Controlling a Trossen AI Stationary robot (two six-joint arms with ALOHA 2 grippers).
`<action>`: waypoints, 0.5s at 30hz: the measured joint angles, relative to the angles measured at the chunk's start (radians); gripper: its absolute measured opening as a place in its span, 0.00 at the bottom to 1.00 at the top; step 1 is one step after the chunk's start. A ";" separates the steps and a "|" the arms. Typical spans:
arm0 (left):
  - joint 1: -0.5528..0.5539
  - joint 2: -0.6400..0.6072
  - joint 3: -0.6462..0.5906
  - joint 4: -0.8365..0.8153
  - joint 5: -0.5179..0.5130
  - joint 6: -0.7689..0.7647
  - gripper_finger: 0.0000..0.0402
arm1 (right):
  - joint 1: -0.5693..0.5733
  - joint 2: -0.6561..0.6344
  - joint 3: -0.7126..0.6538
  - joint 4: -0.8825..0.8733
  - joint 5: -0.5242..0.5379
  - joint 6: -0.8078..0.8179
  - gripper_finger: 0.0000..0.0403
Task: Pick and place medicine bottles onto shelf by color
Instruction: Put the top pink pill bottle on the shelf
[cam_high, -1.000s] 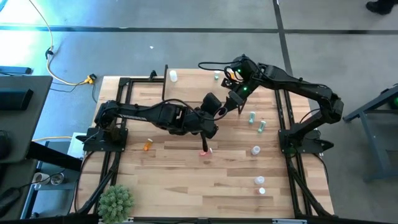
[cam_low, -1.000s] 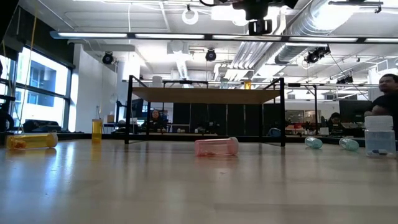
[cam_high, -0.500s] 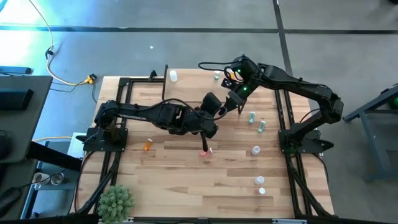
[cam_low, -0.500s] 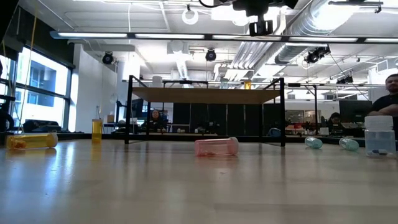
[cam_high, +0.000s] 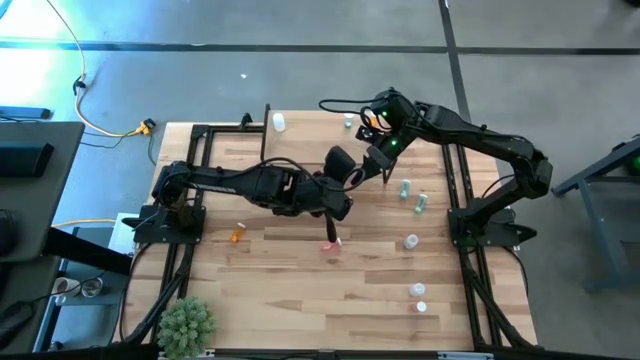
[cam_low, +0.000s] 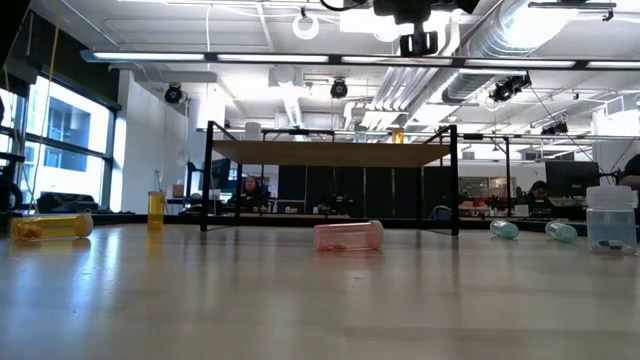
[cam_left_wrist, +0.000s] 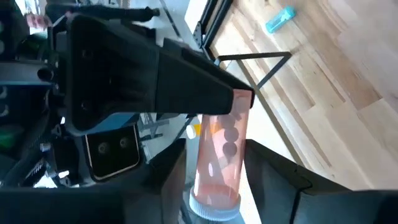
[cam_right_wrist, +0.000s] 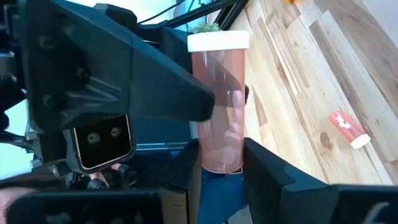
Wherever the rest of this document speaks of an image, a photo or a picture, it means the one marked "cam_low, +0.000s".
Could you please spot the wooden shelf black metal frame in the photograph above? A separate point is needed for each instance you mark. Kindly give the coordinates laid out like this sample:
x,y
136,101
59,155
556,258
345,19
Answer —
x,y
330,154

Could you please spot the black track spotlights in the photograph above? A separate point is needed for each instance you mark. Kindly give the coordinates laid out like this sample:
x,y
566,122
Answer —
x,y
555,128
509,87

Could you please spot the black sofa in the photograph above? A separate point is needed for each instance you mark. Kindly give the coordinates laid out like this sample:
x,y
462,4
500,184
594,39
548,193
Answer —
x,y
70,202

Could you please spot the long overhead light bar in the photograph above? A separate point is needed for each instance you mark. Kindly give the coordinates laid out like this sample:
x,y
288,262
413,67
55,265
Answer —
x,y
300,58

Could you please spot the large window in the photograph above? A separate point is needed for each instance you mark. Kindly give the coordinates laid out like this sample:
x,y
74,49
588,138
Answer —
x,y
65,150

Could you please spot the black round ceiling lamp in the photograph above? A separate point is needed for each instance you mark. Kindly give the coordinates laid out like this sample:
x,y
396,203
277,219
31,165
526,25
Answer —
x,y
173,93
339,88

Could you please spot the small cardboard box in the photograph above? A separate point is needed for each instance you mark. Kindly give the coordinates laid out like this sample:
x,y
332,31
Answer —
x,y
178,191

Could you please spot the dark monitor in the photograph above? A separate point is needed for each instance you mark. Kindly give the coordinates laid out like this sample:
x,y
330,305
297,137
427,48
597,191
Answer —
x,y
221,174

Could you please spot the pink pill bottle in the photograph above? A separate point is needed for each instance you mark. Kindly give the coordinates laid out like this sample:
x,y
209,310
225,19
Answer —
x,y
348,236

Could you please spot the small orange pill bottle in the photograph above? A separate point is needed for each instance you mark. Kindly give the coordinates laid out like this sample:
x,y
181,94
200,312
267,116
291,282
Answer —
x,y
398,136

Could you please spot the blue rounded object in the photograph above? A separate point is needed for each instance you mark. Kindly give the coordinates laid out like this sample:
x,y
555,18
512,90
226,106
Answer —
x,y
441,212

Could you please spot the black partition panels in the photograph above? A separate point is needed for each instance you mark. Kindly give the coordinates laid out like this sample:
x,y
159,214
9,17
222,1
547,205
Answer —
x,y
385,192

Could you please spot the black aluminium rig frame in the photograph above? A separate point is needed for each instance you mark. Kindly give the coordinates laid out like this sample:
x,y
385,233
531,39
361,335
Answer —
x,y
182,220

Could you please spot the silver ventilation duct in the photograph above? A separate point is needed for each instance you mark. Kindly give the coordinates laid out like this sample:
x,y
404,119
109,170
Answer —
x,y
500,40

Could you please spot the small teal pill bottle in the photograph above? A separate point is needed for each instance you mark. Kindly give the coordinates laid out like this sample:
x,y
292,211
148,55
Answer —
x,y
561,231
505,229

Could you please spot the black computer monitor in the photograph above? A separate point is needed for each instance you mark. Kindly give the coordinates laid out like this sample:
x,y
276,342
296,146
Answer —
x,y
572,177

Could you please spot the large orange pill bottle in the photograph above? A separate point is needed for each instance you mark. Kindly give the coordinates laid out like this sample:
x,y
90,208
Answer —
x,y
52,226

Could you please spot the medium orange pill bottle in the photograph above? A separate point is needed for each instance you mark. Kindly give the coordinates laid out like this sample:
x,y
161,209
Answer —
x,y
156,212

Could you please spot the clear bottle white cap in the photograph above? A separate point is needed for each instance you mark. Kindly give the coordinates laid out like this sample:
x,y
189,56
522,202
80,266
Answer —
x,y
611,220

